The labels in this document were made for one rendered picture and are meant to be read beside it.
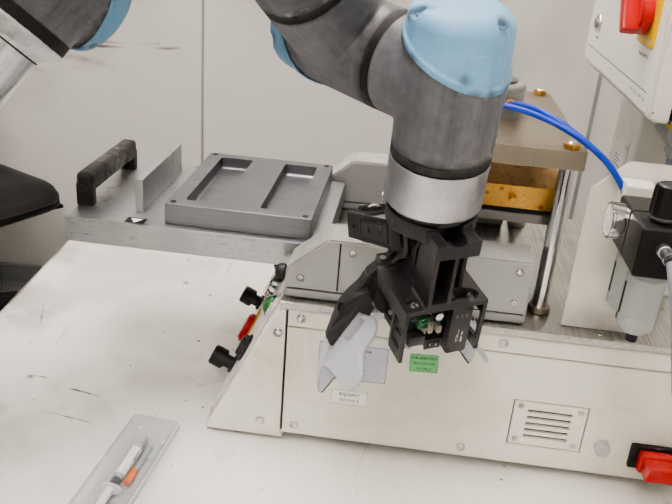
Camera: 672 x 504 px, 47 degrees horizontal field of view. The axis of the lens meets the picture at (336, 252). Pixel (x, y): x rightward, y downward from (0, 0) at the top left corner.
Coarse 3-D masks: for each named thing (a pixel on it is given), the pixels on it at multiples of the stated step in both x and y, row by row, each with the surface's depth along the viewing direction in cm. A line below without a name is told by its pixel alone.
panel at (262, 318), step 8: (280, 288) 90; (280, 296) 84; (272, 304) 86; (256, 312) 109; (272, 312) 84; (256, 320) 100; (264, 320) 87; (256, 328) 92; (256, 336) 86; (248, 344) 88; (248, 352) 87; (240, 360) 89; (232, 368) 94; (232, 376) 88; (224, 384) 92; (216, 400) 91
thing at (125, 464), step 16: (144, 416) 87; (128, 432) 84; (144, 432) 84; (160, 432) 85; (112, 448) 82; (128, 448) 82; (144, 448) 82; (160, 448) 82; (112, 464) 79; (128, 464) 80; (144, 464) 80; (96, 480) 77; (112, 480) 77; (128, 480) 77; (80, 496) 75; (96, 496) 75; (112, 496) 75; (128, 496) 75
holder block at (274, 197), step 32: (224, 160) 103; (256, 160) 102; (192, 192) 90; (224, 192) 95; (256, 192) 91; (288, 192) 96; (320, 192) 93; (192, 224) 87; (224, 224) 86; (256, 224) 86; (288, 224) 85
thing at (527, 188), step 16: (496, 176) 83; (512, 176) 83; (528, 176) 84; (544, 176) 84; (496, 192) 81; (512, 192) 81; (528, 192) 81; (544, 192) 80; (496, 208) 82; (512, 208) 82; (528, 208) 81; (544, 208) 81; (544, 224) 82
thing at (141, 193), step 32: (160, 160) 95; (96, 192) 94; (128, 192) 95; (160, 192) 95; (96, 224) 87; (128, 224) 86; (160, 224) 87; (320, 224) 90; (224, 256) 87; (256, 256) 86; (288, 256) 86
